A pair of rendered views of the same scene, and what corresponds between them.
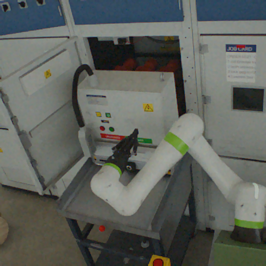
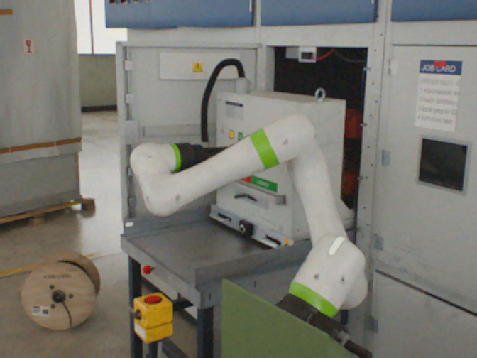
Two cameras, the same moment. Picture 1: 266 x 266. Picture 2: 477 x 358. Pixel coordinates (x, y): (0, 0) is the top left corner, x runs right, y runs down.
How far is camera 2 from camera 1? 108 cm
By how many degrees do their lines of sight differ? 33
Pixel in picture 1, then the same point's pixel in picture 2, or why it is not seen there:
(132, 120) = not seen: hidden behind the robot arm
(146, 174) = (200, 165)
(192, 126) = (289, 123)
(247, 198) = (318, 249)
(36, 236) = (120, 339)
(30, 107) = (158, 98)
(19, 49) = not seen: hidden behind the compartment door
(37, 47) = not seen: hidden behind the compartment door
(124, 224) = (173, 271)
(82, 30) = (267, 35)
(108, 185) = (148, 158)
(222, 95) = (407, 152)
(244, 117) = (434, 199)
